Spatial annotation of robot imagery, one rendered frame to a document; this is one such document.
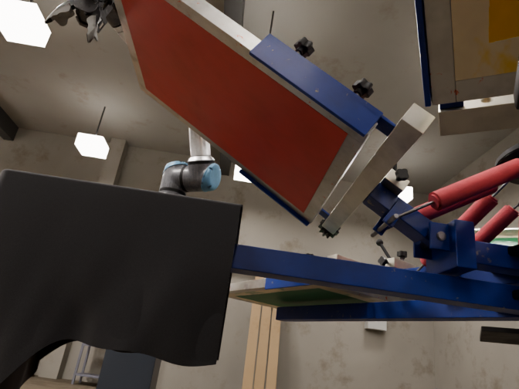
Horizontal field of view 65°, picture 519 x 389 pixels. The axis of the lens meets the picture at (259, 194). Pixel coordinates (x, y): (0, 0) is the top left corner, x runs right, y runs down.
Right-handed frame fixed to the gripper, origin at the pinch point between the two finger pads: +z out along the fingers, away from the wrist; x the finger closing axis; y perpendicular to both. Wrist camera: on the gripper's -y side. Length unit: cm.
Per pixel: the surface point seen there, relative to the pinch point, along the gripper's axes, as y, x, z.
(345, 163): -15, -89, 12
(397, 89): 376, -151, -368
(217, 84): -9, -51, 2
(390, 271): -3, -110, 27
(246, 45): -29, -59, 3
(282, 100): -21, -70, 7
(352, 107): -30, -85, 8
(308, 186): 7, -84, 11
